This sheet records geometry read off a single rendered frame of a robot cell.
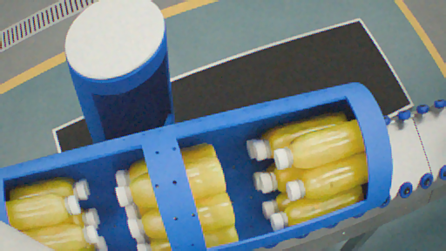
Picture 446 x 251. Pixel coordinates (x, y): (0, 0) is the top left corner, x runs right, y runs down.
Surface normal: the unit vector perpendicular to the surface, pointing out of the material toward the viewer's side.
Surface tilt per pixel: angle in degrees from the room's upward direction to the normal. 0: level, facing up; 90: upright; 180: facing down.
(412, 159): 0
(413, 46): 0
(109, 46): 0
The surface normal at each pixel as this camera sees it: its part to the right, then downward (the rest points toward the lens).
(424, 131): 0.01, -0.46
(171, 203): 0.11, -0.09
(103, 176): 0.23, 0.48
